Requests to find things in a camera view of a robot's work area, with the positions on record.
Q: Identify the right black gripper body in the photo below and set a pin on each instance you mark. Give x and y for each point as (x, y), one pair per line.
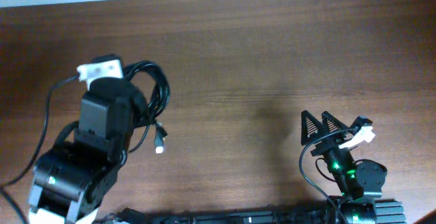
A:
(332, 143)

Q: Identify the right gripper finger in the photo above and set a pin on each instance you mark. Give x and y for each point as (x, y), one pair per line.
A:
(312, 129)
(331, 123)

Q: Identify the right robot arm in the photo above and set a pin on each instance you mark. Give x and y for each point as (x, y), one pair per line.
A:
(359, 181)

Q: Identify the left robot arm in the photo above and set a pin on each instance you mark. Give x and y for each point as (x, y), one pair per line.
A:
(71, 179)

